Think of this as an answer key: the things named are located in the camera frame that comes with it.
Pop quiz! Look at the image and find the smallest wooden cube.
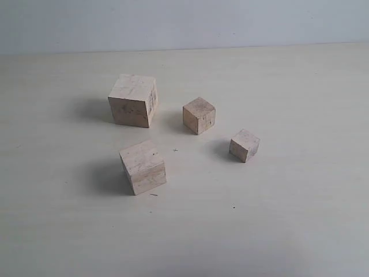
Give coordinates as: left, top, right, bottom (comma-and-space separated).
229, 129, 260, 163

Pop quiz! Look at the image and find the second largest wooden cube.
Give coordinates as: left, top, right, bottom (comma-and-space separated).
119, 140, 167, 195

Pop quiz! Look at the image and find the third largest wooden cube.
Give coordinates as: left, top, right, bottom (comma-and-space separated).
182, 97, 216, 135

